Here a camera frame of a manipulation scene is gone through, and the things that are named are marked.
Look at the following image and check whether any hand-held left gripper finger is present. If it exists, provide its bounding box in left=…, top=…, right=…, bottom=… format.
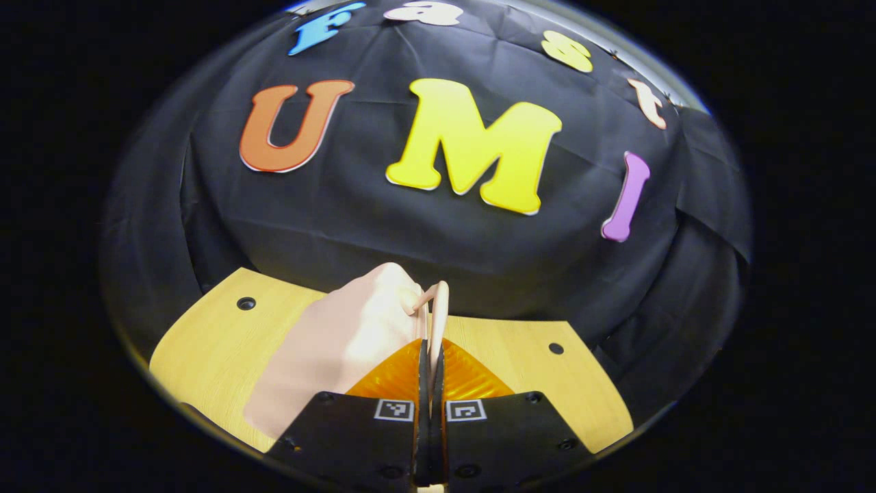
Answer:
left=266, top=338, right=432, bottom=488
left=431, top=338, right=595, bottom=488

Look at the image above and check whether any pink suitcase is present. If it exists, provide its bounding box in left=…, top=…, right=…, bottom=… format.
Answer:
left=243, top=262, right=451, bottom=440

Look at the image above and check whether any black backdrop cloth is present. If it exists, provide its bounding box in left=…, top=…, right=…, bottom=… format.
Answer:
left=99, top=0, right=753, bottom=427

